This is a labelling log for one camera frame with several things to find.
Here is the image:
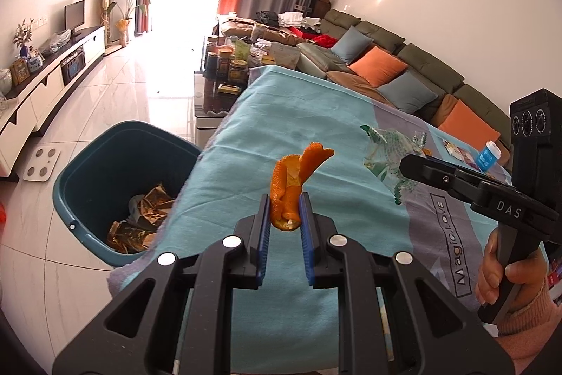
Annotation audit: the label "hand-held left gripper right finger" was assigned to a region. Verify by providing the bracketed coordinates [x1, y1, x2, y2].
[298, 191, 515, 375]

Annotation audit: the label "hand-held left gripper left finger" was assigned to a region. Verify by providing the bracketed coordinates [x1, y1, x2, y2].
[52, 194, 272, 375]

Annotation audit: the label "large orange cushion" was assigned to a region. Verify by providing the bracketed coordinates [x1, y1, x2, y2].
[349, 46, 409, 88]

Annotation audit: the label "large brown foil wrapper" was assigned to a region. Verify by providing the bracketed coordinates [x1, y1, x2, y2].
[132, 183, 176, 226]

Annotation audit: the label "white and black TV cabinet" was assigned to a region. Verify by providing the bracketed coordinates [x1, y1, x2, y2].
[0, 26, 106, 182]

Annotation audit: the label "olive and brown sofa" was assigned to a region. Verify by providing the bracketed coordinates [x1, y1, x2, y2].
[215, 8, 514, 165]

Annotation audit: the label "tall leafy potted plant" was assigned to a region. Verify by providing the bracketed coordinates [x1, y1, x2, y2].
[105, 0, 152, 47]

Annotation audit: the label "pile of white clothes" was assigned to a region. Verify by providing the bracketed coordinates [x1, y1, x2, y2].
[279, 11, 321, 31]

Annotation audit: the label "black glass-front appliance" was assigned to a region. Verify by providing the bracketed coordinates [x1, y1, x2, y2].
[60, 49, 86, 86]

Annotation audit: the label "red cloth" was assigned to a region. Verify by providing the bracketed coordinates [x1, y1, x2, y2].
[303, 33, 341, 49]

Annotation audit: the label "teal plastic trash bin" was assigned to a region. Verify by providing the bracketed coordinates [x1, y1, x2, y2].
[53, 120, 203, 268]

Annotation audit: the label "small orange cushion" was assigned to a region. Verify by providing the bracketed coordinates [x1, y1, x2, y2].
[438, 99, 501, 147]

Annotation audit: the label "glass coffee table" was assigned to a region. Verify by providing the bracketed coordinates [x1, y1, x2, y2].
[193, 36, 264, 149]

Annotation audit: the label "small blue-label bottle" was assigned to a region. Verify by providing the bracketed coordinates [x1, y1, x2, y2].
[476, 140, 502, 174]

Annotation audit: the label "white bathroom scale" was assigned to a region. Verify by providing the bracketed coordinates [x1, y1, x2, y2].
[23, 147, 61, 182]

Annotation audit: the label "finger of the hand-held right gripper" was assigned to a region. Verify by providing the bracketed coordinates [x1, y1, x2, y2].
[399, 154, 488, 206]

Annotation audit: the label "blue vase with branches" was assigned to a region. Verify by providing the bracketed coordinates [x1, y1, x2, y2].
[13, 19, 45, 70]

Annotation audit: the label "person's right hand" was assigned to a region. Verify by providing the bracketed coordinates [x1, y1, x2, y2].
[475, 229, 551, 314]

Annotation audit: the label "plastic-wrapped bundle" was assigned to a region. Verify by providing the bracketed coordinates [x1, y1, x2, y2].
[41, 29, 72, 53]

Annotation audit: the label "brown paper bag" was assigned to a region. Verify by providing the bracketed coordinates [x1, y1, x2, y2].
[268, 42, 301, 70]

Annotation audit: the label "blue cushion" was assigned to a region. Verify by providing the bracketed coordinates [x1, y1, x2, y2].
[377, 72, 439, 114]
[331, 26, 374, 65]

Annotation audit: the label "black monitor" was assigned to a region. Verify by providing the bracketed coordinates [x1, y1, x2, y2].
[64, 0, 85, 37]

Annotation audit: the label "clear green-printed plastic wrapper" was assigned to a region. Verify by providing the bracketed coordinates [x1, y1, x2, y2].
[360, 124, 433, 206]

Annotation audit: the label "wooden picture frame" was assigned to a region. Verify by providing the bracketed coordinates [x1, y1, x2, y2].
[9, 58, 31, 86]

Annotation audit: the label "small printed sachets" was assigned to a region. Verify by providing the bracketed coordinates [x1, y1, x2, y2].
[443, 139, 477, 165]

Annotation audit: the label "orange peel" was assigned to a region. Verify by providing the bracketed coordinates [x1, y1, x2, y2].
[270, 141, 335, 232]

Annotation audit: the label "teal and grey tablecloth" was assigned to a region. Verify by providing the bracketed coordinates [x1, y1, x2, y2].
[107, 65, 549, 373]

